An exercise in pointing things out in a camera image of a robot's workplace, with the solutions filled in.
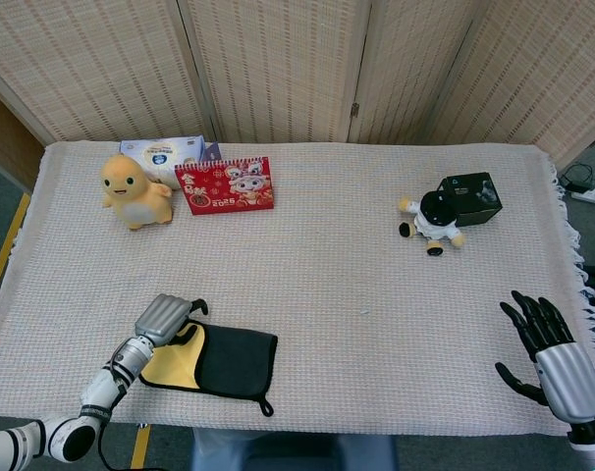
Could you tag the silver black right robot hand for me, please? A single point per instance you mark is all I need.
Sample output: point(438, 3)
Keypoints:
point(572, 382)

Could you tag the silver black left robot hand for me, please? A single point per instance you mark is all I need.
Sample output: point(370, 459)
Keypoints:
point(162, 319)

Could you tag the yellow cloth with black trim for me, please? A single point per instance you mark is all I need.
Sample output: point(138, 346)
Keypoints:
point(238, 360)

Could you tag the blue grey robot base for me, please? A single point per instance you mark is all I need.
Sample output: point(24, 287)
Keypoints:
point(297, 451)

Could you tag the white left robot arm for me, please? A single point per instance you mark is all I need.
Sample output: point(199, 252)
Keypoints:
point(98, 392)

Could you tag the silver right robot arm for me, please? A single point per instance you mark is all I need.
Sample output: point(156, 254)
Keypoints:
point(594, 446)

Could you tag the yellow plush dinosaur toy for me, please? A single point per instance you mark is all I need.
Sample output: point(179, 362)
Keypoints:
point(135, 193)

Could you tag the red desk calendar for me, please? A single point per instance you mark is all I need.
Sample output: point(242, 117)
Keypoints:
point(226, 189)

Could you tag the white blue tissue pack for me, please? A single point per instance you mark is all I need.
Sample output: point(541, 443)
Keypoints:
point(162, 154)

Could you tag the small purple card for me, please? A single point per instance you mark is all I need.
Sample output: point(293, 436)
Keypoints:
point(211, 151)

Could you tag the white power strip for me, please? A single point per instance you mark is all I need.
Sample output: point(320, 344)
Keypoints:
point(592, 195)

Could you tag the beige woven tablecloth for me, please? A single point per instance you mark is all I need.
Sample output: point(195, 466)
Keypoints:
point(351, 294)

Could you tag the black cardboard box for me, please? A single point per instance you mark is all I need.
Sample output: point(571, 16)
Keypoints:
point(476, 198)

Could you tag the plush doll with black helmet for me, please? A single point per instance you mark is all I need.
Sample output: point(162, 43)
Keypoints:
point(437, 221)

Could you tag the woven folding screen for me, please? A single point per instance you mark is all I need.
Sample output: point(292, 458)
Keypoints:
point(278, 68)

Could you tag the metal screen hinge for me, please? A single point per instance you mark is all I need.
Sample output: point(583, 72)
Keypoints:
point(355, 109)

